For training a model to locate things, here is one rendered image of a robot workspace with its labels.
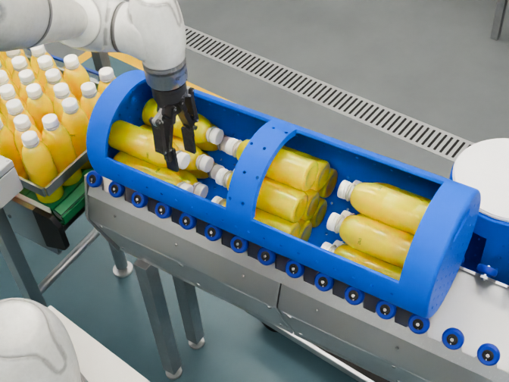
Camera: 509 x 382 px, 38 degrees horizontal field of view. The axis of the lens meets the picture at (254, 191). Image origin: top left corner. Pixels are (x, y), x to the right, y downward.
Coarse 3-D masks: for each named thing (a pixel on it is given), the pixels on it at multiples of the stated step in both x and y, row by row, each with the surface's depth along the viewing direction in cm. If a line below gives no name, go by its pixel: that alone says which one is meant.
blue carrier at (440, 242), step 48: (144, 96) 186; (96, 144) 172; (288, 144) 176; (336, 144) 156; (144, 192) 173; (240, 192) 155; (336, 192) 174; (432, 192) 160; (288, 240) 153; (432, 240) 138; (384, 288) 145; (432, 288) 139
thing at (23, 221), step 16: (16, 208) 198; (32, 208) 193; (48, 208) 192; (16, 224) 205; (32, 224) 199; (48, 224) 192; (32, 240) 206; (48, 240) 199; (64, 240) 195; (128, 272) 289
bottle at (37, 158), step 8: (40, 144) 183; (24, 152) 182; (32, 152) 181; (40, 152) 182; (48, 152) 185; (24, 160) 183; (32, 160) 182; (40, 160) 183; (48, 160) 185; (32, 168) 184; (40, 168) 184; (48, 168) 186; (56, 168) 191; (32, 176) 186; (40, 176) 186; (48, 176) 187; (56, 176) 190; (40, 184) 188; (56, 192) 192; (40, 200) 193; (48, 200) 192; (56, 200) 193
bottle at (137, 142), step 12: (120, 120) 178; (120, 132) 174; (132, 132) 174; (144, 132) 173; (108, 144) 178; (120, 144) 175; (132, 144) 173; (144, 144) 171; (144, 156) 172; (156, 156) 170
